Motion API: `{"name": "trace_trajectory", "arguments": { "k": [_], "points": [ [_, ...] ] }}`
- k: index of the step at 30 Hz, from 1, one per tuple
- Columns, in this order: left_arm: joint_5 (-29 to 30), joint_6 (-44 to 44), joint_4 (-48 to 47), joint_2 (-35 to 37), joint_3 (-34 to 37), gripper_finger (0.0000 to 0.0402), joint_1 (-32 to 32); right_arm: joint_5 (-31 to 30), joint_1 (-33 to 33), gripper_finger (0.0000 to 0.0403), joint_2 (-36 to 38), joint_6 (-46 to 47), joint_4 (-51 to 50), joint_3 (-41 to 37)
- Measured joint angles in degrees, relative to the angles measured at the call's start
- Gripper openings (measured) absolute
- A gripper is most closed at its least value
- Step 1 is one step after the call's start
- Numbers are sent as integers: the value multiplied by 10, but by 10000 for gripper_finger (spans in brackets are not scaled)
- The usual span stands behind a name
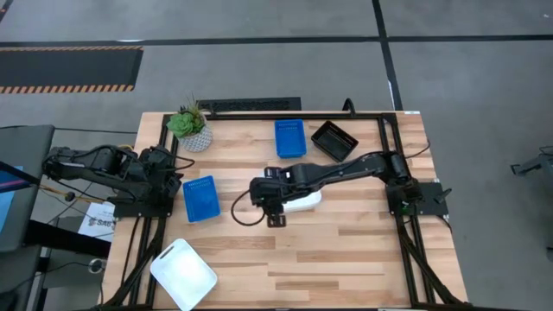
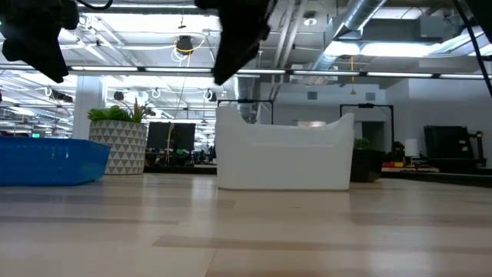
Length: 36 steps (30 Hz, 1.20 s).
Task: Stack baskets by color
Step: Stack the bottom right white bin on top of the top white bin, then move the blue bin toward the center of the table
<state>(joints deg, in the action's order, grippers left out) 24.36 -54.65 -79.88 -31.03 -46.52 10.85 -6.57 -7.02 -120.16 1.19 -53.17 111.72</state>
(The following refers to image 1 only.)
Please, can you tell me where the grey side desk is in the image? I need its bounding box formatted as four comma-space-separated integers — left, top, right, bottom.
0, 124, 56, 254

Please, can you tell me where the green succulent plant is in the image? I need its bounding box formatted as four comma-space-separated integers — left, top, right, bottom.
165, 93, 208, 141

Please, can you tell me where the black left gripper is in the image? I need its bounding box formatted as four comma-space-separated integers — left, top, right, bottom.
140, 145, 184, 200

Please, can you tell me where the black aluminium table frame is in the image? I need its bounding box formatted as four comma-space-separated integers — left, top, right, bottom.
100, 111, 471, 310

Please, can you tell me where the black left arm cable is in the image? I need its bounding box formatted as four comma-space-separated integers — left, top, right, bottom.
172, 155, 196, 173

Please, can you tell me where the yellow floor cable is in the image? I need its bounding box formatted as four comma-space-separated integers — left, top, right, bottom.
39, 183, 95, 205

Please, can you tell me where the black hazard-striped floor mat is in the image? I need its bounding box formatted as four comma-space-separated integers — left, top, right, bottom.
0, 45, 144, 95

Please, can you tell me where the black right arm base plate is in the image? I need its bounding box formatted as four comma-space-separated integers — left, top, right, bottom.
385, 180, 450, 218

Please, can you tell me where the white printed paper sheet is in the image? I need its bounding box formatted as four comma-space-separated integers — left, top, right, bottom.
77, 200, 118, 244

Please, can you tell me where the black plastic basket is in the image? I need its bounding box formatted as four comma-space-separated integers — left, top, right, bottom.
311, 120, 359, 162
310, 134, 349, 164

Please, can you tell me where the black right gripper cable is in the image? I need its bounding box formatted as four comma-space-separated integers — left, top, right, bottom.
230, 188, 268, 227

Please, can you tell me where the white triangle-patterned plant pot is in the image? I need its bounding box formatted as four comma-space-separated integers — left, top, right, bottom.
177, 124, 214, 154

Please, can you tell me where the black floor vent grille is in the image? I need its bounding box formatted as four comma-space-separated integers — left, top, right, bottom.
195, 96, 303, 113

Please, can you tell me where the grey tripod leg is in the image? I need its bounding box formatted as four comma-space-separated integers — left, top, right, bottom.
510, 145, 553, 176

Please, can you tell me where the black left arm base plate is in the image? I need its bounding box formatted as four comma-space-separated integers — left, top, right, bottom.
111, 189, 175, 219

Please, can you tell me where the blue plastic basket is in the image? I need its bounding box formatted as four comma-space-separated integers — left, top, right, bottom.
181, 174, 222, 224
273, 117, 308, 160

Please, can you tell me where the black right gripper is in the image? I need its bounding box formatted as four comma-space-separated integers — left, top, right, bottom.
249, 175, 292, 229

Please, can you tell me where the white plastic basket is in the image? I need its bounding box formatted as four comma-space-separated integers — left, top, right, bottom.
149, 238, 219, 311
281, 189, 323, 214

